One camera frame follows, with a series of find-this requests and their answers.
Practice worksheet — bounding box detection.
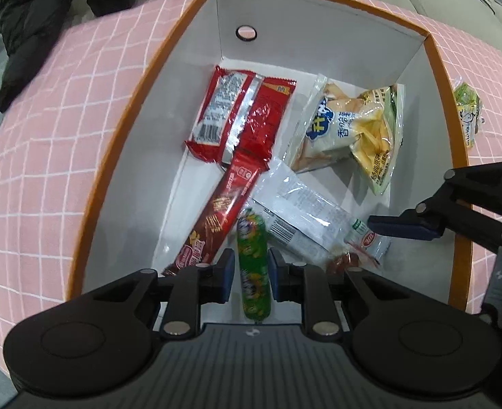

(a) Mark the black puffer jacket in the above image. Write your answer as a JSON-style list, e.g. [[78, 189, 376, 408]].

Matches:
[[0, 0, 147, 113]]

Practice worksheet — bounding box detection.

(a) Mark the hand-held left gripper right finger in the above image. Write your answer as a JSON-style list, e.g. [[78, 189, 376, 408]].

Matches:
[[268, 247, 409, 336]]

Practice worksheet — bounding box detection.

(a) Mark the yellow white snack packet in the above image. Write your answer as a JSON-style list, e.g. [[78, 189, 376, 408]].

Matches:
[[453, 77, 484, 150]]

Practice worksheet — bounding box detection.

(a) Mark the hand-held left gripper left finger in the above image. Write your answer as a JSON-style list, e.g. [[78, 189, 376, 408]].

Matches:
[[81, 248, 236, 338]]

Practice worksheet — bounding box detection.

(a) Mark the pink checked tablecloth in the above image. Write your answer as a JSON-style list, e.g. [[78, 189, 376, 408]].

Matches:
[[0, 0, 502, 376]]

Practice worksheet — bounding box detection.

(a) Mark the beige sofa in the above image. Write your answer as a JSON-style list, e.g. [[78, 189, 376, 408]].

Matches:
[[381, 0, 502, 64]]

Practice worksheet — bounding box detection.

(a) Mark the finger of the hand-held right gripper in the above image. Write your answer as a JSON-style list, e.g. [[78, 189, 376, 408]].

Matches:
[[368, 161, 502, 253]]

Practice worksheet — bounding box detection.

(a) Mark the red snack packet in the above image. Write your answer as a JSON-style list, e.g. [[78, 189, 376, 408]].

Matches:
[[185, 65, 297, 167]]

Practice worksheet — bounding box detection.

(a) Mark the green sausage stick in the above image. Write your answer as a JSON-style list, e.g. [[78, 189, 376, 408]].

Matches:
[[236, 208, 273, 323]]

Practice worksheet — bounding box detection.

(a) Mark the long red wafer bar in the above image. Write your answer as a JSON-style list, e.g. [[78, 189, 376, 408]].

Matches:
[[161, 153, 265, 277]]

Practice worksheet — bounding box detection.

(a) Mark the orange cardboard box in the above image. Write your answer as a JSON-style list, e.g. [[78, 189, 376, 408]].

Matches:
[[66, 0, 473, 314]]

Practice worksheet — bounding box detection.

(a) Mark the potato chips bag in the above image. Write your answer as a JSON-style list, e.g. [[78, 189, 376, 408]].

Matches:
[[287, 74, 405, 197]]

